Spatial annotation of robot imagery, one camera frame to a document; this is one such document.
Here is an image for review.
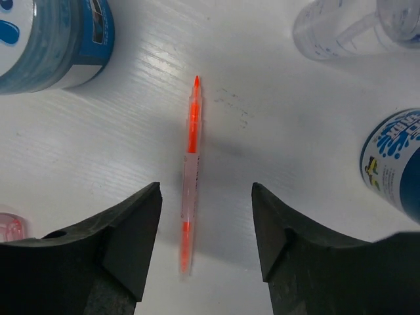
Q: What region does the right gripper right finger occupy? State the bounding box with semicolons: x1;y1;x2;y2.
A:
251;183;419;314

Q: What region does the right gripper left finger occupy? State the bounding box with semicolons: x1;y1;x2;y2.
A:
1;182;162;314

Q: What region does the right blue round jar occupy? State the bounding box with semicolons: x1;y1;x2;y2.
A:
359;108;419;222

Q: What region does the small clear spray bottle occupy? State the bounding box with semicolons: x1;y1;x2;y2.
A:
293;0;419;60

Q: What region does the pink lead case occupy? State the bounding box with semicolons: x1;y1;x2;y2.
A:
0;204;28;243

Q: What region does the blue round jar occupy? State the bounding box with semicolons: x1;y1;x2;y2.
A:
359;108;419;222
1;0;115;95

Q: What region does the left blue round jar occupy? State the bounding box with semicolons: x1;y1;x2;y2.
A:
1;0;115;95

